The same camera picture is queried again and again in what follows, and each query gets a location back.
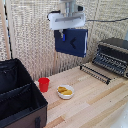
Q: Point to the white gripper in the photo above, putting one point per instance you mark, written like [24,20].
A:
[66,21]

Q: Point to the woven bamboo folding screen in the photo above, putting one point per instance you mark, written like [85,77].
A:
[30,50]

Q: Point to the red plastic cup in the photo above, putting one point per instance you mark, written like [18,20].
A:
[43,84]

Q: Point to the yellow food pieces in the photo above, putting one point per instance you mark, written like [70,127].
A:
[65,90]

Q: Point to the black toaster oven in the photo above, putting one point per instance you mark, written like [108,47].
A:
[113,56]

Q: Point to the white ceramic bowl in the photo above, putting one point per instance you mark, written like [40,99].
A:
[65,95]

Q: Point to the black open suitcase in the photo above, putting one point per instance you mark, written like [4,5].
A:
[20,96]

